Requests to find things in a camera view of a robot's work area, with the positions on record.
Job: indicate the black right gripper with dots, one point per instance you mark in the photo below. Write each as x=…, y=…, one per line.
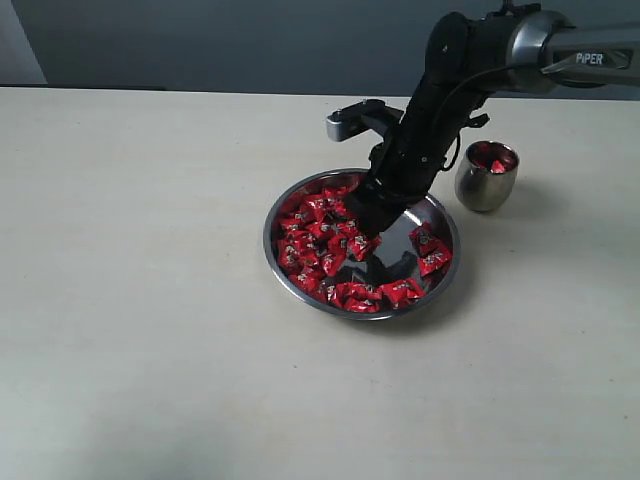
x=412, y=154

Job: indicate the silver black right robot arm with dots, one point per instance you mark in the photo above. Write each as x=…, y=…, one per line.
x=523, y=49

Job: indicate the round steel plate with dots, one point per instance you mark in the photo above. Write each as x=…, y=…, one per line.
x=392, y=258

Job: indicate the steel cup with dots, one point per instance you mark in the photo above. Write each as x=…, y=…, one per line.
x=477, y=189

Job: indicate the red candy in cup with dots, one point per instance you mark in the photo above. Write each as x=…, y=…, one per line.
x=495, y=164

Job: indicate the red wrapped candy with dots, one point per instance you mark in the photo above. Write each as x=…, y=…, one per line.
x=434, y=261
x=359, y=247
x=402, y=293
x=321, y=231
x=423, y=239
x=357, y=297
x=308, y=280
x=335, y=197

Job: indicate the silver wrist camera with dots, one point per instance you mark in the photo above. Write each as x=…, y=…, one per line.
x=355, y=119

